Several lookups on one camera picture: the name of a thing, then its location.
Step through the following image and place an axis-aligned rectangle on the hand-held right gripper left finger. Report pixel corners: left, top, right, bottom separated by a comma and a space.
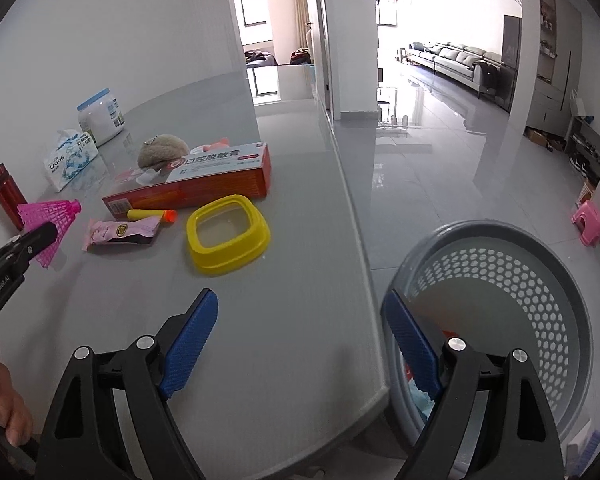
35, 287, 219, 480

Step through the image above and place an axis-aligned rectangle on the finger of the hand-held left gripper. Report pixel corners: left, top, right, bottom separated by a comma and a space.
0, 221, 59, 275

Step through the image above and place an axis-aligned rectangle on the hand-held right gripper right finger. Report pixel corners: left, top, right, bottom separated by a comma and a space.
381, 290, 566, 480

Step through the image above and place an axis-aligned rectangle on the pink plastic shuttlecock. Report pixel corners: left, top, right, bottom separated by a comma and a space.
17, 199, 83, 270

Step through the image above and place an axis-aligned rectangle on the pink sachet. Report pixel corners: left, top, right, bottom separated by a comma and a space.
81, 216, 163, 253

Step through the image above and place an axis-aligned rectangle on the grey perforated basket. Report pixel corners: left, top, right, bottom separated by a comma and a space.
387, 219, 593, 480

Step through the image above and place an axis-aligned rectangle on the red toothpaste box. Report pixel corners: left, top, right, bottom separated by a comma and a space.
101, 141, 273, 213

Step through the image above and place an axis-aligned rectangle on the pink pig toy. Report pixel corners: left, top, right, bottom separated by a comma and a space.
190, 137, 231, 157

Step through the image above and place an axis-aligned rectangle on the person's left hand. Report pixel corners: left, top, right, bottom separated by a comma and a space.
0, 336, 35, 448

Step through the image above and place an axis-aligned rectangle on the red metal bottle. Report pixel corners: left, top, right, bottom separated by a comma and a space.
0, 162, 28, 233

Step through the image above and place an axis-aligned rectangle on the light blue wrapper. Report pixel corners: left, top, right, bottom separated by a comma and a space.
410, 380, 437, 418

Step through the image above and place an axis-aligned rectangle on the white blue tissue pack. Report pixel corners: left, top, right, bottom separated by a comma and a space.
43, 130, 99, 192

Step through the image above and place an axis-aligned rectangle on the yellow foam dart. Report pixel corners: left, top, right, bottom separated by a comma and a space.
126, 208, 178, 223

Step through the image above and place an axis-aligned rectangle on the clear plastic packet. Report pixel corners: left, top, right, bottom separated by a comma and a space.
115, 166, 168, 188

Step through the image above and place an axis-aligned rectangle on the white jar with blue lid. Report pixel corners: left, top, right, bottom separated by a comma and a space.
76, 89, 126, 148

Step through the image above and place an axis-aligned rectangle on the blue white box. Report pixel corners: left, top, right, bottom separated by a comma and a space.
567, 429, 600, 462

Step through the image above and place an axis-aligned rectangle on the pink plastic stool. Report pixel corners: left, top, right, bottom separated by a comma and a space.
571, 200, 600, 247

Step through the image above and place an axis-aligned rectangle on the brown cardboard box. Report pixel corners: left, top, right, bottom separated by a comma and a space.
525, 127, 566, 153

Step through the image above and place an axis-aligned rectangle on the shoe rack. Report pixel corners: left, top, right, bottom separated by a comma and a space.
565, 115, 600, 186

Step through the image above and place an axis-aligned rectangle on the dark cloth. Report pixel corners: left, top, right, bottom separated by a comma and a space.
475, 60, 501, 95

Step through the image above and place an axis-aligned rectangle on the grey sofa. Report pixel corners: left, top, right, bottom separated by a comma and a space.
407, 41, 503, 96

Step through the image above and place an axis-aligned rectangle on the bed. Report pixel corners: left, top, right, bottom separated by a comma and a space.
245, 50, 279, 69

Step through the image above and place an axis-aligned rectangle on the dark tall cabinet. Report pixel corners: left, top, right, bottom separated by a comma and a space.
502, 15, 523, 111

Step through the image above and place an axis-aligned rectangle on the white shelving cabinet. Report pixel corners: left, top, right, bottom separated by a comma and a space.
525, 0, 577, 136

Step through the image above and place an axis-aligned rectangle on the beige curtain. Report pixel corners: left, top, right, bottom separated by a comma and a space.
280, 0, 309, 63

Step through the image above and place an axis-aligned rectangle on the yellow plastic ring lid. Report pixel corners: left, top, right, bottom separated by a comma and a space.
186, 194, 272, 277

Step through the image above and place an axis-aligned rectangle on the grey plush keychain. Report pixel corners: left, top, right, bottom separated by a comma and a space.
137, 133, 191, 170

